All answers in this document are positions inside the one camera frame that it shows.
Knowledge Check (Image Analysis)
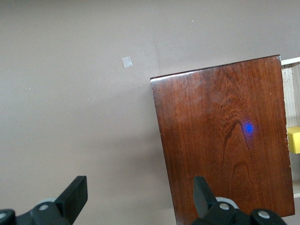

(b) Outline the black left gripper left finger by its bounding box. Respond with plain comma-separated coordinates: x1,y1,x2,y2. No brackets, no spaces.
0,175,88,225

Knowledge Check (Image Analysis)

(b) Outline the yellow cube block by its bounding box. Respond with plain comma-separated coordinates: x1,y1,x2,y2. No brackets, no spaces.
286,126,300,155

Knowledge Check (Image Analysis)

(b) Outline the dark red wooden cabinet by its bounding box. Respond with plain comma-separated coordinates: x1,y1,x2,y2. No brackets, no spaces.
150,54,296,225

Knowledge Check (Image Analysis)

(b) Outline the light wood drawer white handle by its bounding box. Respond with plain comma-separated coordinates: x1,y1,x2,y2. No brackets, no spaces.
280,56,300,199

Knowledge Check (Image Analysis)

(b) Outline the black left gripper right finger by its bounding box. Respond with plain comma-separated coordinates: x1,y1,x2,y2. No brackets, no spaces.
191,176,288,225

